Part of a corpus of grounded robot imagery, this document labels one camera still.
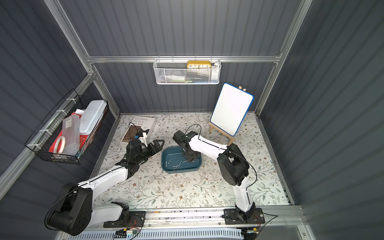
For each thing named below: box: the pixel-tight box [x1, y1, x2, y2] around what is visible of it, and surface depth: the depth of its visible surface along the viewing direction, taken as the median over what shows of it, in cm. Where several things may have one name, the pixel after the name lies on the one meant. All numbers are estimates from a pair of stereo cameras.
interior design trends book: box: [121, 116, 156, 145], surface depth 108 cm
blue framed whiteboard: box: [210, 82, 254, 137], surface depth 89 cm
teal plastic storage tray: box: [161, 146, 203, 174], surface depth 93 cm
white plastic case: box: [79, 99, 107, 136], surface depth 75 cm
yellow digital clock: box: [187, 60, 212, 69], surface depth 90 cm
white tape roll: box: [54, 135, 66, 154], surface depth 64 cm
